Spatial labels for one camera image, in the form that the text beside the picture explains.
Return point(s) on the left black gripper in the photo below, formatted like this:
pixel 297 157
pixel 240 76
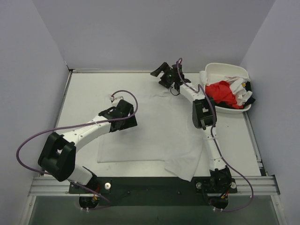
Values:
pixel 126 120

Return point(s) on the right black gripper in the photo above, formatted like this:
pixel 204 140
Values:
pixel 165 73

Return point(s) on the white t shirt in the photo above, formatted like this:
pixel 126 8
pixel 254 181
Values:
pixel 164 132

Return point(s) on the white plastic laundry basket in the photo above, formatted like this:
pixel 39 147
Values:
pixel 217 71

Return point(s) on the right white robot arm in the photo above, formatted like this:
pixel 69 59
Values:
pixel 203 118

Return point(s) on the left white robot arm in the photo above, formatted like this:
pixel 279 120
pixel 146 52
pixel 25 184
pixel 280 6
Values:
pixel 59 152

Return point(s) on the red t shirt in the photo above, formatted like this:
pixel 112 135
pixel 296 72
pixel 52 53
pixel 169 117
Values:
pixel 222 95

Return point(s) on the white clothes in basket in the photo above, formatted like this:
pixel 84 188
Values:
pixel 235 83

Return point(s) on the black t shirt in basket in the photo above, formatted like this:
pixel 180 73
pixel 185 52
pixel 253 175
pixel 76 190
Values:
pixel 243 101

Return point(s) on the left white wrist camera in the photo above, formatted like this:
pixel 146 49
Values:
pixel 115 100

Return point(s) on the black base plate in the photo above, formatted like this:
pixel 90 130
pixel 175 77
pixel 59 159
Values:
pixel 153 191

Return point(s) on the aluminium rail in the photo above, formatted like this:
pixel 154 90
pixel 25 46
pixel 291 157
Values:
pixel 259 185

